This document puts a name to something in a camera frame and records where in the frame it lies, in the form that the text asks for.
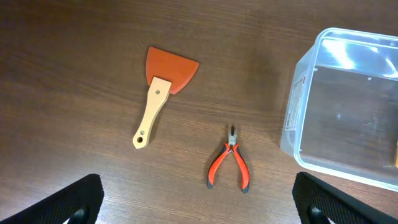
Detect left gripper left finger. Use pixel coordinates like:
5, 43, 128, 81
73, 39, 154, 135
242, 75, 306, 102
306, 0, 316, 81
1, 174, 104, 224

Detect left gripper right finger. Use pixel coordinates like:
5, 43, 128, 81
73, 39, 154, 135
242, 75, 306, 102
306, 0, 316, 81
292, 172, 397, 224

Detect clear plastic container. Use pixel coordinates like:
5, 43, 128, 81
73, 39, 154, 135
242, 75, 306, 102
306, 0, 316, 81
280, 28, 397, 191

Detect orange handled pliers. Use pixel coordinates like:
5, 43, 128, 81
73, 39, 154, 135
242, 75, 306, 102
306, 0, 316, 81
206, 125, 251, 194

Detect orange scraper wooden handle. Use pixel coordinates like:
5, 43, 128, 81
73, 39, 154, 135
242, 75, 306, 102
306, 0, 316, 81
132, 47, 199, 149

